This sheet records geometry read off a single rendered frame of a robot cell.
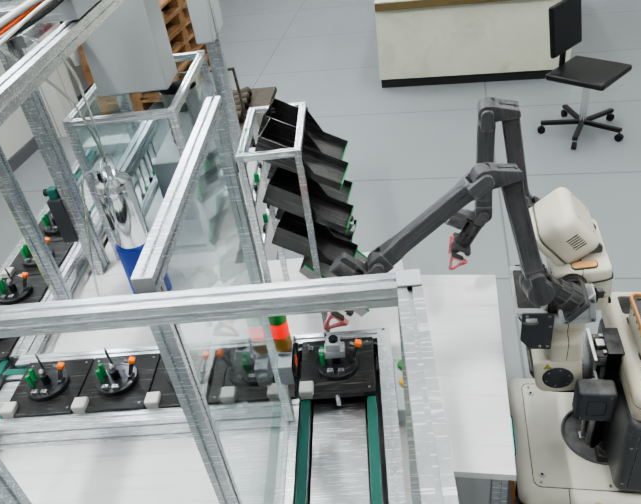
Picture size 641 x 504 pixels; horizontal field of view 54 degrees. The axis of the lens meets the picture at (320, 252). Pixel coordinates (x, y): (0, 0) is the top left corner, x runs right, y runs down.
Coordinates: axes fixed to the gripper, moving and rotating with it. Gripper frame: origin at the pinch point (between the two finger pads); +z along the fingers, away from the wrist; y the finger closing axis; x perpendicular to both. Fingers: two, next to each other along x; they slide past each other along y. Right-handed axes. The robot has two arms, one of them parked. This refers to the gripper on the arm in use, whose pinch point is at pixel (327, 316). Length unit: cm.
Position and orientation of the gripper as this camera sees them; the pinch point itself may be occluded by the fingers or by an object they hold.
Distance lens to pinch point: 194.2
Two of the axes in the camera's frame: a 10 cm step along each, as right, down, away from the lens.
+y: -0.3, 5.8, -8.1
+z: -5.8, 6.5, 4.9
